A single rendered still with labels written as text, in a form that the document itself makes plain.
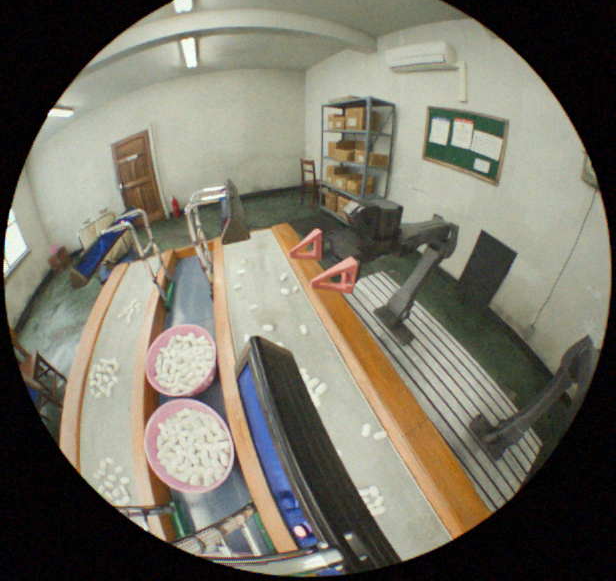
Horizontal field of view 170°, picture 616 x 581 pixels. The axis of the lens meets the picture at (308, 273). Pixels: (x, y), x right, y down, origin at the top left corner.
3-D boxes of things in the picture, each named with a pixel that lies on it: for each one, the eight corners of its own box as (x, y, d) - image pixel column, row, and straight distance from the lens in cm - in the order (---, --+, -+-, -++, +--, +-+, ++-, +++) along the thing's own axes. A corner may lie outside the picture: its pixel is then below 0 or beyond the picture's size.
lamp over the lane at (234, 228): (237, 189, 114) (235, 176, 112) (251, 240, 55) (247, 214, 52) (222, 192, 114) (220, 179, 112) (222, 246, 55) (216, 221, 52)
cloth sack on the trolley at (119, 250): (138, 240, 363) (130, 219, 354) (125, 264, 301) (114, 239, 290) (112, 250, 388) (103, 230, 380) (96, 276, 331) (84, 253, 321)
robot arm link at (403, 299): (395, 319, 72) (451, 237, 69) (383, 306, 74) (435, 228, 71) (402, 319, 77) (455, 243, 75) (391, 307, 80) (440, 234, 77)
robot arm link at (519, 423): (505, 449, 76) (590, 364, 74) (495, 436, 74) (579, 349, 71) (506, 439, 82) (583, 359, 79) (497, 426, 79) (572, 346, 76)
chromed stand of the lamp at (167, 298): (176, 284, 116) (146, 204, 100) (171, 310, 101) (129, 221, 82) (147, 291, 124) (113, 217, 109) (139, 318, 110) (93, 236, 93)
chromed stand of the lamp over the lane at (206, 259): (246, 267, 109) (231, 182, 92) (252, 291, 93) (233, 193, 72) (212, 275, 111) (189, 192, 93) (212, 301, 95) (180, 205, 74)
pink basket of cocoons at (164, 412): (213, 394, 70) (200, 383, 62) (263, 464, 63) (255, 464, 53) (151, 428, 79) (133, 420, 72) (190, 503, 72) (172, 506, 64)
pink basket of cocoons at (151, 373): (220, 333, 81) (212, 317, 74) (231, 398, 68) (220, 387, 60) (161, 345, 90) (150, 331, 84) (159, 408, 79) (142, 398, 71)
